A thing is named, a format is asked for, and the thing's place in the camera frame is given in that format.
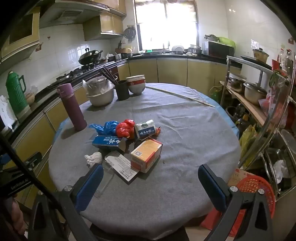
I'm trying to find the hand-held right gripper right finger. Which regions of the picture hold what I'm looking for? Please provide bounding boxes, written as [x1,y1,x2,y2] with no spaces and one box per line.
[198,164,274,241]

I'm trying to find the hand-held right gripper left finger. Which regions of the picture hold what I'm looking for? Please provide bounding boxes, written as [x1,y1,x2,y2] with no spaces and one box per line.
[28,163,104,241]

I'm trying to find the clear plastic wrapper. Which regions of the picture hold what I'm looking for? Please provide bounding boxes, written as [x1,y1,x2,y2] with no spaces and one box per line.
[94,162,115,200]

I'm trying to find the white tissue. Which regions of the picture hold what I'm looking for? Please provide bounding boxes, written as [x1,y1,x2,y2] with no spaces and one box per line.
[84,152,102,168]

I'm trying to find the printed paper leaflet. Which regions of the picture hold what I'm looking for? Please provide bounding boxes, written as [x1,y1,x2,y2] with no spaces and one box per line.
[105,154,139,180]

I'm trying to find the red plastic basket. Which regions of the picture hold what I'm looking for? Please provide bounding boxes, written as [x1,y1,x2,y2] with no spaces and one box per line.
[228,175,276,214]

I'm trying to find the blue plastic bag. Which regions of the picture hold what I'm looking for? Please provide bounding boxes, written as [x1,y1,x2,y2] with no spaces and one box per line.
[88,120,119,136]

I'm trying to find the red plastic bag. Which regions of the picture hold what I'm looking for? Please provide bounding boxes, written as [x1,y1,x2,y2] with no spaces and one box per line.
[116,119,136,139]

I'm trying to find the orange cardboard box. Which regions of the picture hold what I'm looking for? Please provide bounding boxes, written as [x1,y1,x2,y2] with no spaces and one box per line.
[130,138,163,173]

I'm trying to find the white and blue carton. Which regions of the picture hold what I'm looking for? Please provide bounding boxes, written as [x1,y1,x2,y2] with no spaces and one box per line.
[135,119,158,140]

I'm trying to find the person's left hand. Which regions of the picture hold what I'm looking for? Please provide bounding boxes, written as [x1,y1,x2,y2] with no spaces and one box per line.
[0,197,27,235]

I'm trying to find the brown cardboard box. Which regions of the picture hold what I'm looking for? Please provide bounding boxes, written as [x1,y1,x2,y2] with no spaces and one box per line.
[228,169,251,186]

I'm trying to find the red plastic sack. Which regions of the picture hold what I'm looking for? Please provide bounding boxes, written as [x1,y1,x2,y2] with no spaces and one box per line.
[200,207,248,238]

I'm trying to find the yellow green shopping bag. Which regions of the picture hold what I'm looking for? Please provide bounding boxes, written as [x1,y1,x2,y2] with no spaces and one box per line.
[239,124,258,163]

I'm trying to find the grey tablecloth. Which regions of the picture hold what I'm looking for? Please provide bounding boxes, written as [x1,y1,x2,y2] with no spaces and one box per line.
[48,83,241,234]

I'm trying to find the blue table cover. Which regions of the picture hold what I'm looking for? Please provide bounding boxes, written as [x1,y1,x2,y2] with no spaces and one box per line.
[54,94,240,149]

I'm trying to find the white plastic bag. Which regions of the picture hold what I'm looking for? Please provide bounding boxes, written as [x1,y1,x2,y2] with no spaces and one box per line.
[273,160,289,183]

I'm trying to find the white paper bag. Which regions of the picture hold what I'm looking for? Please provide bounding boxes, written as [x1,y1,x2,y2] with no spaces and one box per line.
[0,95,18,130]

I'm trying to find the dark oil bottles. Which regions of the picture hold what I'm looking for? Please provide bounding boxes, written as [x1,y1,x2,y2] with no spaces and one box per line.
[232,103,251,137]

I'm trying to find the purple thermos bottle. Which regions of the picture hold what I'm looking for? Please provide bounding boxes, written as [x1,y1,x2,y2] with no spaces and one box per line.
[57,83,88,131]

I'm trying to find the small brown bowl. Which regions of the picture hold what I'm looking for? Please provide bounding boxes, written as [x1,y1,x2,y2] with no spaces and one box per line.
[25,91,36,105]

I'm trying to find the green thermos jug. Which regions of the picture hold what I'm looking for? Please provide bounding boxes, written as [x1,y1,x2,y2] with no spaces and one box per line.
[6,71,29,112]

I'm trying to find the dark green bag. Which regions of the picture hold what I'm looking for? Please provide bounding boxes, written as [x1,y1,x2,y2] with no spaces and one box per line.
[209,87,222,102]

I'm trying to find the metal storage rack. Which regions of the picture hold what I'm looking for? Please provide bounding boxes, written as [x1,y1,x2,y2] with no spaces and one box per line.
[220,56,296,200]

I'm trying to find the long white stick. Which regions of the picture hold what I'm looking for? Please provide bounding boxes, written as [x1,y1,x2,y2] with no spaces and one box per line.
[145,86,215,108]

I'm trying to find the pink plastic bag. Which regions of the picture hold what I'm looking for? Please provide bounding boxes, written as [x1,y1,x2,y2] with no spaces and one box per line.
[258,93,278,116]

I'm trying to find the dark lidded pot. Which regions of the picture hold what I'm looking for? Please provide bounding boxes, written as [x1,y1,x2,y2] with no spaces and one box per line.
[228,74,247,93]

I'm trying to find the gas stove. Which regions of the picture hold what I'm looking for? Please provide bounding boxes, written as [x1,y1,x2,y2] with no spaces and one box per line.
[55,66,97,80]

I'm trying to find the yellow base cabinets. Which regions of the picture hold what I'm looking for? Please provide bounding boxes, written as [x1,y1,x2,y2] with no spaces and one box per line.
[0,56,242,209]

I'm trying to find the black wok with lid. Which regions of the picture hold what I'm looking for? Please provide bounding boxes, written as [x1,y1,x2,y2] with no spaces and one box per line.
[78,48,103,65]

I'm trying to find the black tray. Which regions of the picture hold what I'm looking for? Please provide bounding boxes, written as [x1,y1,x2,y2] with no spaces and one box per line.
[240,55,273,70]

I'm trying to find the microwave oven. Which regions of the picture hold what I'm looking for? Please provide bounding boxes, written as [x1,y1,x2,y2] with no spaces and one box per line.
[205,41,234,58]

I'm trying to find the steel cooking pots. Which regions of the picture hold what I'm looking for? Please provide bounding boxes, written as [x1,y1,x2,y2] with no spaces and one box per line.
[187,44,203,55]

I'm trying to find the yellow enamel pot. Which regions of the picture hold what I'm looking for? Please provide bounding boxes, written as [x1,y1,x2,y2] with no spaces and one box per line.
[253,47,270,63]

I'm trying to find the knife block and jars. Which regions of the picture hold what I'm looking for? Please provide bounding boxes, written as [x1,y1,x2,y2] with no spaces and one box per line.
[115,40,134,59]

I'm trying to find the green plastic bag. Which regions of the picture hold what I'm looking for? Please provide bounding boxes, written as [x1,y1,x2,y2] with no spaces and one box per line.
[218,37,236,47]

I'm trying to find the condiment bottles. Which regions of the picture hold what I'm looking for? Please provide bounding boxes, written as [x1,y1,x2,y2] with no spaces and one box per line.
[277,47,296,70]

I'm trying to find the window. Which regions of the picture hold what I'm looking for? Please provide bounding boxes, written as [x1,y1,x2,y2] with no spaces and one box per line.
[134,0,199,51]

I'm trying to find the range hood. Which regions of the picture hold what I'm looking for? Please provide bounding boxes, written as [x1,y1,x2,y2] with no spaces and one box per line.
[39,0,116,29]

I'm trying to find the steel pot with handles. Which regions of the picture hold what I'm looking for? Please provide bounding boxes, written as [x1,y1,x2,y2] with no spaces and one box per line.
[244,82,267,106]

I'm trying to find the yellow wall cabinet glass door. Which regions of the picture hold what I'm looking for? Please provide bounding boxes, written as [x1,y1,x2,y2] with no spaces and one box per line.
[0,7,41,67]

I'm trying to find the small wall fan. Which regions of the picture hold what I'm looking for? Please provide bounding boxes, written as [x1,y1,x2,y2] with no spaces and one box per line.
[123,27,137,42]

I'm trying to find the small yellow wall cabinet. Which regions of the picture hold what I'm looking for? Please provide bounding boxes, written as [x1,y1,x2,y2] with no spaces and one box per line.
[83,11,124,42]

